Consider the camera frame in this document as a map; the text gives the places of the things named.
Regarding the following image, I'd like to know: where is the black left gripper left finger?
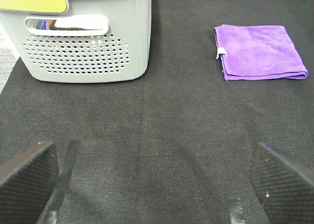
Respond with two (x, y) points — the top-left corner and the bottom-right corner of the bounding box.
(0, 140), (80, 224)

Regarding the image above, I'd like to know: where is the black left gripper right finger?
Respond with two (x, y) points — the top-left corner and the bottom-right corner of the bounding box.
(227, 142), (314, 224)

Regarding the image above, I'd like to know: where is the purple microfibre towel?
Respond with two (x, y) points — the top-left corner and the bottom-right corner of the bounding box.
(214, 25), (309, 81)

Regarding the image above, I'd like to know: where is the dark grey table mat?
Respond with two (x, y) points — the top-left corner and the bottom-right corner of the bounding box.
(0, 0), (314, 224)

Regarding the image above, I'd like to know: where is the grey perforated plastic basket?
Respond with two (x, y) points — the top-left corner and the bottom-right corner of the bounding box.
(0, 0), (152, 83)

